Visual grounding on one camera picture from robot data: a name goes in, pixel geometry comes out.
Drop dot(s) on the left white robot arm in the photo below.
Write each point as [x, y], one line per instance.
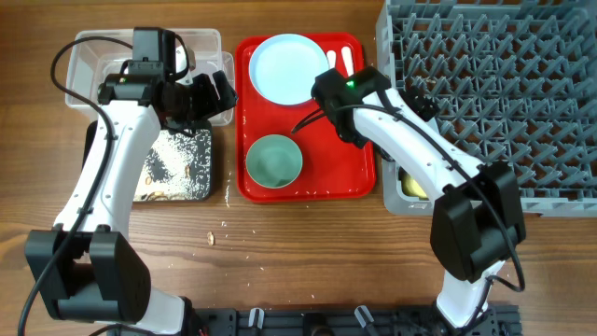
[84, 266]

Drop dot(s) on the yellow plastic cup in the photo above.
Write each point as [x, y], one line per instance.
[411, 188]

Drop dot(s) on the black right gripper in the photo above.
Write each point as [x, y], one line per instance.
[419, 103]

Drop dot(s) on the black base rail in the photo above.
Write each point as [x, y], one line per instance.
[402, 321]

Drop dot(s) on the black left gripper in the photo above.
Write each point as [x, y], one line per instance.
[210, 103]

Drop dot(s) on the rice and food scraps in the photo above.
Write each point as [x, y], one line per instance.
[177, 163]

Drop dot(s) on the white plastic spoon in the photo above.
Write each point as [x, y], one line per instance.
[331, 58]

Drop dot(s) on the black food waste tray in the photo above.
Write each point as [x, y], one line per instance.
[205, 163]

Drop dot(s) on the green bowl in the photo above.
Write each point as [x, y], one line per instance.
[274, 161]

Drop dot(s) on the grey dishwasher rack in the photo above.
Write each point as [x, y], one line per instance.
[514, 81]

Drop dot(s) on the white plastic fork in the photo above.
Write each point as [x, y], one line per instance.
[347, 57]

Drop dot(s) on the light blue plate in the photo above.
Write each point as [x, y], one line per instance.
[283, 68]

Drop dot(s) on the nut crumb on table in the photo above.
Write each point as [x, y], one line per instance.
[210, 238]

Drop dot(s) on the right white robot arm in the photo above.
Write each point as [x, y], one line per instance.
[477, 219]

